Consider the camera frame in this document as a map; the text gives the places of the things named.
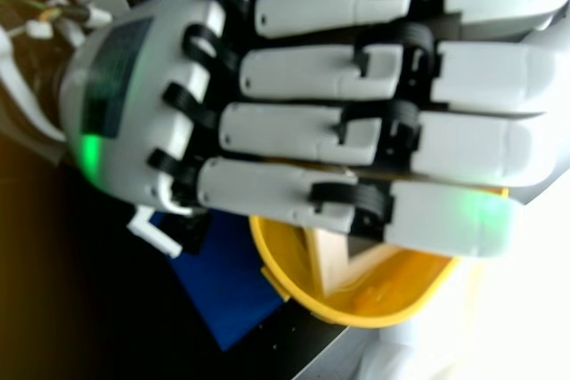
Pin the blue mat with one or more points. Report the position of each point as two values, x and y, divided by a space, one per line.
222 291

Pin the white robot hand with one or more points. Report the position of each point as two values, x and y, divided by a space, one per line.
311 131

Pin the yellow plastic tub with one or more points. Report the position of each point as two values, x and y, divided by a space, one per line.
378 309

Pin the calculator box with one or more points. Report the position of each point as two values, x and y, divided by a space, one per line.
329 260

